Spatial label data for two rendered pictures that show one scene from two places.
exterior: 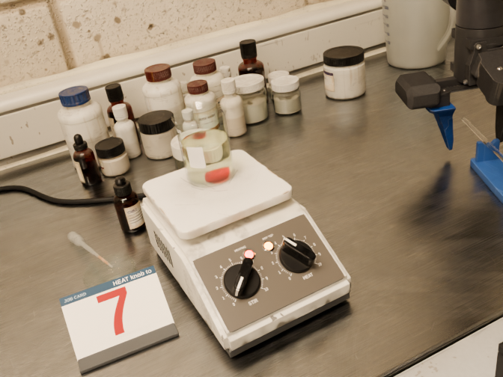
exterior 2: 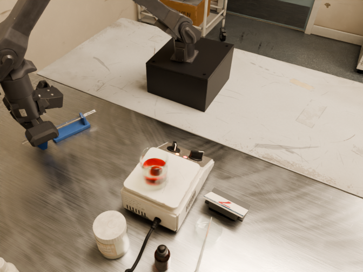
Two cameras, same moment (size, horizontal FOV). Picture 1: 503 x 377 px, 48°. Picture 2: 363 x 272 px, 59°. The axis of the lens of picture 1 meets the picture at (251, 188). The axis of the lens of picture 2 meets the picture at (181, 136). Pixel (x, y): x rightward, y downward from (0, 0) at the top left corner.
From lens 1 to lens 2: 0.84 m
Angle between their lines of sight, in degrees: 93
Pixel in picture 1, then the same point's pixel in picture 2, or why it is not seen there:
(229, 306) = (205, 159)
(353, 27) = not seen: outside the picture
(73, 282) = (217, 255)
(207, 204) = (177, 168)
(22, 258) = not seen: outside the picture
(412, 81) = (44, 129)
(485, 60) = (46, 97)
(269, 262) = (182, 154)
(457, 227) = (109, 135)
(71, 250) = not seen: outside the picture
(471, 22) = (31, 89)
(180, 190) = (173, 185)
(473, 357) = (173, 120)
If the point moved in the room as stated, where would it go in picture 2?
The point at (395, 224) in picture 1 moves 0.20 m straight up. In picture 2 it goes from (114, 153) to (103, 87)
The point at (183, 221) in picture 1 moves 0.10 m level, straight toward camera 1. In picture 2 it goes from (193, 169) to (222, 143)
